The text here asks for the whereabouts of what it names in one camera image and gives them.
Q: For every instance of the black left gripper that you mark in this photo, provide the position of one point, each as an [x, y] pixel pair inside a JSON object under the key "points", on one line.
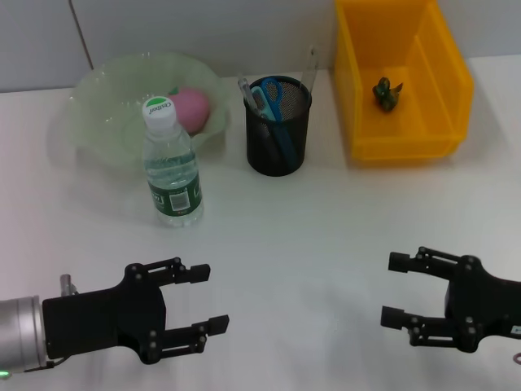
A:
{"points": [[102, 322]]}

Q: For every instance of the black mesh pen holder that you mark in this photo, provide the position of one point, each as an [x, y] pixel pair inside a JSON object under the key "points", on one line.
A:
{"points": [[260, 159]]}

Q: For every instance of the transparent plastic ruler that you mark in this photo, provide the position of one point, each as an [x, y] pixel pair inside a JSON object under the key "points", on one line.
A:
{"points": [[311, 73]]}

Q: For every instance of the green glass fruit plate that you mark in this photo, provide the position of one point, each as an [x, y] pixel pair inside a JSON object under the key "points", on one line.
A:
{"points": [[106, 102]]}

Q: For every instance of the clear water bottle green label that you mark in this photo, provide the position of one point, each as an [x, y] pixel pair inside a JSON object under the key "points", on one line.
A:
{"points": [[173, 175]]}

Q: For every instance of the pink peach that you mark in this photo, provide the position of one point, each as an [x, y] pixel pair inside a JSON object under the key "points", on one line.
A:
{"points": [[193, 110]]}

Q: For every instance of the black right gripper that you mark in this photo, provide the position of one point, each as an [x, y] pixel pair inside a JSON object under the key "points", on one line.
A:
{"points": [[484, 305]]}

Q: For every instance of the blue scissors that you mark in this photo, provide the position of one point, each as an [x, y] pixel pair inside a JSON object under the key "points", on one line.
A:
{"points": [[274, 114]]}

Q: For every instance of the silver ballpoint pen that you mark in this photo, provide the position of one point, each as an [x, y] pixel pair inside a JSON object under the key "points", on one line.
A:
{"points": [[246, 89]]}

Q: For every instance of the yellow plastic bin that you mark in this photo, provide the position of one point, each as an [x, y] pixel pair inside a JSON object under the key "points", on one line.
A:
{"points": [[386, 130]]}

